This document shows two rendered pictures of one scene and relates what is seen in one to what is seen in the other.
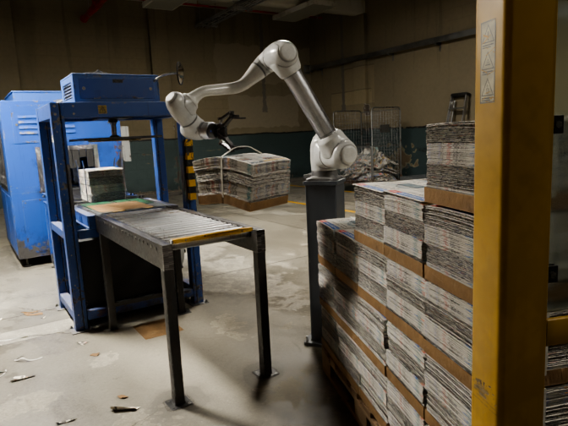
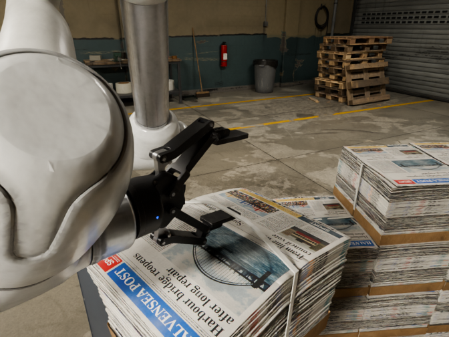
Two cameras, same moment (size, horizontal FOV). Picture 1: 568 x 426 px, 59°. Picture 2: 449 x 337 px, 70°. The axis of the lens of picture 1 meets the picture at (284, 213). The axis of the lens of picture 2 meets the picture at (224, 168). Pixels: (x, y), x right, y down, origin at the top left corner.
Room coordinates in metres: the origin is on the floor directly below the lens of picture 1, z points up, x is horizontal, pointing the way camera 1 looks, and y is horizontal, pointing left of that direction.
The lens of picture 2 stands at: (2.43, 0.67, 1.52)
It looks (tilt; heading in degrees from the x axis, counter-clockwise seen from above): 24 degrees down; 277
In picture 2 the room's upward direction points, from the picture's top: straight up
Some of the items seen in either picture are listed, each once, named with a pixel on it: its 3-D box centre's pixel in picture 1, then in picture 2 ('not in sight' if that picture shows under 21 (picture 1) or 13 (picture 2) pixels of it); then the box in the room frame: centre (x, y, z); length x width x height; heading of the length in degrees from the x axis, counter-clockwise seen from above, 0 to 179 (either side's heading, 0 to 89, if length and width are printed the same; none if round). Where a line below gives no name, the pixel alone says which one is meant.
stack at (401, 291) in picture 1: (399, 331); (339, 295); (2.05, -0.47, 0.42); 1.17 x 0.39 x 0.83; 12
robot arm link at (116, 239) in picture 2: (209, 130); (100, 218); (2.62, 0.36, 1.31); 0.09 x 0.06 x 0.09; 142
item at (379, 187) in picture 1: (410, 184); (402, 162); (1.92, -0.49, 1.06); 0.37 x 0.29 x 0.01; 103
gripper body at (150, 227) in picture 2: (219, 131); (153, 201); (2.57, 0.31, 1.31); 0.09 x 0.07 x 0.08; 52
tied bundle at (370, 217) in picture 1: (412, 215); (392, 189); (1.92, -0.50, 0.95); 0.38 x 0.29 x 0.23; 103
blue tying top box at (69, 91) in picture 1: (110, 91); not in sight; (3.83, 1.24, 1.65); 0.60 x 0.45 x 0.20; 123
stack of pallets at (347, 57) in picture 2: not in sight; (350, 67); (0.51, -7.12, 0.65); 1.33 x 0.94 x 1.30; 37
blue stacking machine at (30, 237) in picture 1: (62, 164); not in sight; (6.14, 2.67, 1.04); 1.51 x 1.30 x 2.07; 33
